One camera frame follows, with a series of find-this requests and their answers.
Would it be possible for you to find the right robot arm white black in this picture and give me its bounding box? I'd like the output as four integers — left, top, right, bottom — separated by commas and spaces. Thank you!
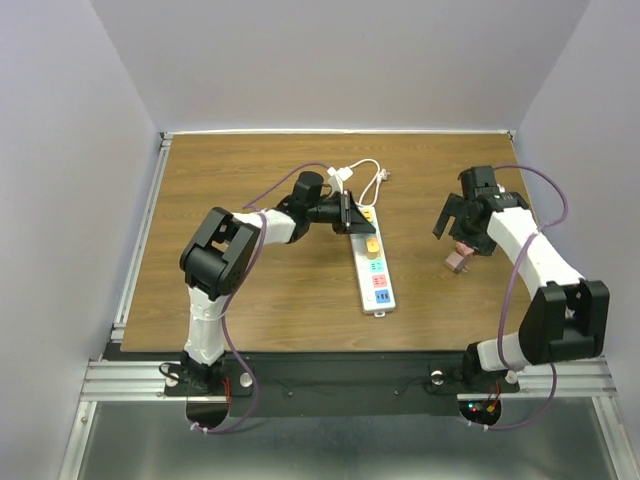
433, 193, 610, 390

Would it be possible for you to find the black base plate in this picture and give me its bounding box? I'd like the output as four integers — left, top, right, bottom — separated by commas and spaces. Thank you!
89, 351, 519, 427

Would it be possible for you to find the brown pink charger plug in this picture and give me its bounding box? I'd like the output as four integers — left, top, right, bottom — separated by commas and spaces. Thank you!
444, 251, 471, 274

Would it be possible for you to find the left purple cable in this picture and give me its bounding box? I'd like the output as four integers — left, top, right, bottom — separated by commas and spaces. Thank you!
188, 162, 336, 435

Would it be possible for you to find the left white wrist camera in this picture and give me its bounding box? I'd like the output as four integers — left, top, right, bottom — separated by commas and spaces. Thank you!
327, 167, 353, 183

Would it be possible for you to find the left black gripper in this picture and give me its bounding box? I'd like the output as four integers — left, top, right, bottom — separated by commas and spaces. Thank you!
306, 189, 374, 234

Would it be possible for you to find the white power strip cord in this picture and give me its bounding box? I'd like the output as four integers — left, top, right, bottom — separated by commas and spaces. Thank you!
344, 158, 391, 206

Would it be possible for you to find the white power strip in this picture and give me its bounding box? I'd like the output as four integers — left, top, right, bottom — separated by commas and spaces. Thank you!
350, 206, 396, 318

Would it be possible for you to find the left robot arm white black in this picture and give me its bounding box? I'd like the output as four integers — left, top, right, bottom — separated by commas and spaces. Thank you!
169, 167, 376, 395

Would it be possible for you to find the pink orange charger plug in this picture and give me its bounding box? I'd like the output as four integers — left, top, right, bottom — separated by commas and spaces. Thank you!
455, 242, 475, 256

